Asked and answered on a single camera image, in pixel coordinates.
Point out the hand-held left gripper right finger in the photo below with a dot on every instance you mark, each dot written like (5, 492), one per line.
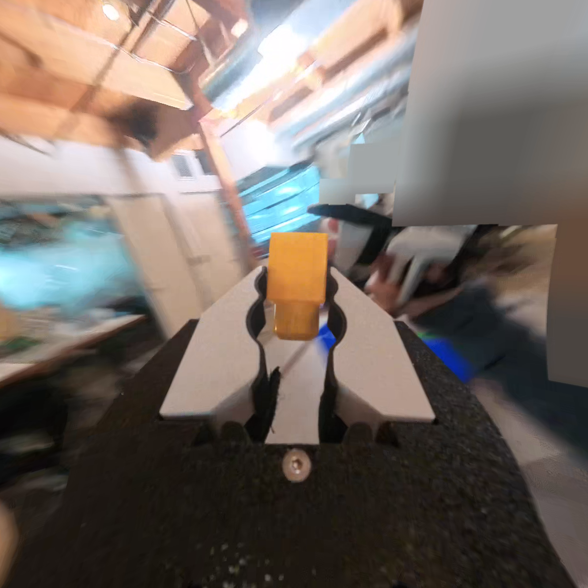
(376, 367)

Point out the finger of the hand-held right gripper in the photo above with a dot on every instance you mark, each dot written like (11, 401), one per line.
(432, 243)
(356, 243)

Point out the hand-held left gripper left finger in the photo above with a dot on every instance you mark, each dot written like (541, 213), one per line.
(216, 367)

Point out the orange block with black knob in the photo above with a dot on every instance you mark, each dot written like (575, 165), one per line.
(298, 271)

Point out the blue bin with white label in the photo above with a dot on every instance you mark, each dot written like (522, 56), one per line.
(448, 363)

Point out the person's right hand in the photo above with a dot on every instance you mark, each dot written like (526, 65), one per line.
(383, 287)

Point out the large paned window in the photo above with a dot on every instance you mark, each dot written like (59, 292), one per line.
(280, 202)

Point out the white door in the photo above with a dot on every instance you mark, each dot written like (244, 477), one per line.
(216, 220)
(138, 248)

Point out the grey desk with wood edge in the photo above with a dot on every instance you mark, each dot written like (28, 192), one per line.
(55, 349)

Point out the glass room window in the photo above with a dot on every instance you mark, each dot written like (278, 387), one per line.
(55, 266)

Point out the round ceiling spotlight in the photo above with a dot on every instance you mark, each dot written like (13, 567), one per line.
(110, 11)

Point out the wooden support post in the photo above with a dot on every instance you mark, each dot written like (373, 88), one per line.
(225, 183)

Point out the white wall vent grille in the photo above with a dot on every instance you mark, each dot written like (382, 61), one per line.
(182, 166)

